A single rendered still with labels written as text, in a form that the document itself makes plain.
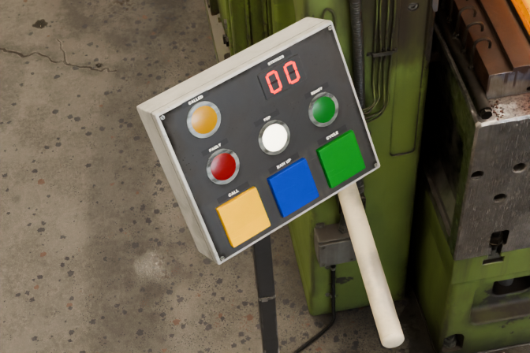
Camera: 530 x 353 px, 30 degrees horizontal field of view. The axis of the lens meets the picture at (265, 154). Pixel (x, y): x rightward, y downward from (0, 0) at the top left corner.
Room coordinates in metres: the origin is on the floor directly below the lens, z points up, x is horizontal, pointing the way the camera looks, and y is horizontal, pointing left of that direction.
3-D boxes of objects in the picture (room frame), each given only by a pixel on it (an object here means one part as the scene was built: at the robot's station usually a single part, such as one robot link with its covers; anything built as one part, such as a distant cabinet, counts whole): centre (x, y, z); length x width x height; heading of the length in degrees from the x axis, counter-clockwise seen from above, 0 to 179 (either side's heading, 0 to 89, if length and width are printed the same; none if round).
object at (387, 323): (1.14, -0.19, 0.62); 0.44 x 0.05 x 0.05; 7
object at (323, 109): (1.11, -0.10, 1.09); 0.05 x 0.03 x 0.04; 97
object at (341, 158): (1.07, -0.13, 1.01); 0.07 x 0.05 x 0.07; 122
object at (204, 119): (1.04, 0.09, 1.16); 0.05 x 0.03 x 0.04; 97
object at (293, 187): (1.02, -0.04, 1.01); 0.07 x 0.05 x 0.07; 122
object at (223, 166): (1.00, 0.07, 1.09); 0.05 x 0.03 x 0.04; 97
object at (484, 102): (1.40, -0.39, 0.93); 0.40 x 0.03 x 0.03; 7
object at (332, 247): (1.35, -0.15, 0.36); 0.09 x 0.07 x 0.12; 97
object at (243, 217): (0.96, 0.04, 1.01); 0.07 x 0.05 x 0.07; 122
